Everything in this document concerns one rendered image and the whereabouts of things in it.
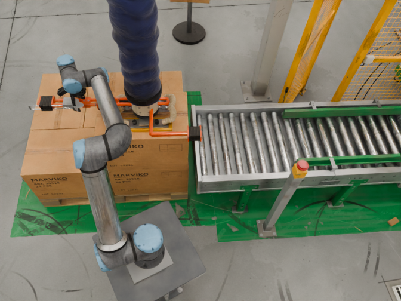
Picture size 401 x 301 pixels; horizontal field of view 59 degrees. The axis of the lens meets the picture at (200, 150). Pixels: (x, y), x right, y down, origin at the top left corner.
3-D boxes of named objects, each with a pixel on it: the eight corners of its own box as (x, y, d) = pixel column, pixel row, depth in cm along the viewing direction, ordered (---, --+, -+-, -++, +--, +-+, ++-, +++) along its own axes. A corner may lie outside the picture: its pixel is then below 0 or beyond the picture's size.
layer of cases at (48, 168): (181, 100, 346) (181, 70, 312) (187, 192, 292) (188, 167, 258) (56, 104, 335) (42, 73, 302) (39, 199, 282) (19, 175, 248)
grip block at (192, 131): (200, 129, 215) (200, 125, 211) (201, 141, 210) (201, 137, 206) (187, 130, 214) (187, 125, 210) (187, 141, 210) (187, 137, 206)
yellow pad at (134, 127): (172, 119, 232) (172, 114, 228) (172, 131, 226) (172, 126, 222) (120, 120, 229) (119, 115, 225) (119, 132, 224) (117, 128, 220)
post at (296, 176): (269, 224, 295) (305, 162, 212) (271, 231, 292) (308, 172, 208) (261, 224, 295) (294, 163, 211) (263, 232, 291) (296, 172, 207)
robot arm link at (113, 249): (136, 268, 181) (110, 143, 141) (102, 280, 175) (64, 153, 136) (129, 248, 193) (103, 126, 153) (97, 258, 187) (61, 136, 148)
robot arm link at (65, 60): (56, 66, 183) (54, 54, 188) (63, 83, 194) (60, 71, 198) (74, 63, 185) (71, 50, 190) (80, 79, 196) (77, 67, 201)
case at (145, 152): (185, 126, 279) (187, 91, 246) (187, 169, 257) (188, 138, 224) (109, 126, 275) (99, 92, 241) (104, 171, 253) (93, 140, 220)
